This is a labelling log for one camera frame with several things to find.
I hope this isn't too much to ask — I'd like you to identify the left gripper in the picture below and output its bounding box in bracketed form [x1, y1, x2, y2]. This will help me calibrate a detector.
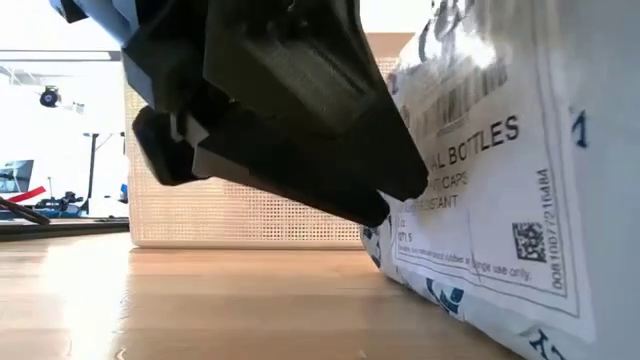
[122, 0, 430, 202]

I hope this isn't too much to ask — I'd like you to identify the white perforated plastic basket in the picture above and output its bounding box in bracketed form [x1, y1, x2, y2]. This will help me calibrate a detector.
[122, 32, 417, 250]

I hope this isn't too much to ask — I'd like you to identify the blue-patterned white packet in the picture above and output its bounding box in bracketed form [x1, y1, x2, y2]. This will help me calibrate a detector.
[359, 0, 640, 360]

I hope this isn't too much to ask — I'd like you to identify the black metal rack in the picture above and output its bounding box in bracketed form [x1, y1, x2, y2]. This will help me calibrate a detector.
[82, 131, 126, 216]

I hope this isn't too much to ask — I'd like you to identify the blue and black machine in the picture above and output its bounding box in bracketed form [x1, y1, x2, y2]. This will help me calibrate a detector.
[33, 191, 91, 216]

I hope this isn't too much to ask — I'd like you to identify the red bar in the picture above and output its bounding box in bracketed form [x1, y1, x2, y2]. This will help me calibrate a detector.
[5, 185, 47, 205]

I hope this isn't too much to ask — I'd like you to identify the black diagonal rod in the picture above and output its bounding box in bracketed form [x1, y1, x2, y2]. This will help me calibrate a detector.
[0, 195, 51, 226]

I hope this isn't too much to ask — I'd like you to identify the black metal table frame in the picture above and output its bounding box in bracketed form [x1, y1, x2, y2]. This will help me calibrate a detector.
[0, 217, 131, 243]

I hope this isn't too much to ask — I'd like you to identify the black ceiling camera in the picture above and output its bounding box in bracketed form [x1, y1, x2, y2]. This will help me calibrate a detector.
[38, 84, 62, 109]

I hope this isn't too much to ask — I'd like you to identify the wall poster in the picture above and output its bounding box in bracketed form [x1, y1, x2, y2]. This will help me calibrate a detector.
[0, 159, 35, 195]

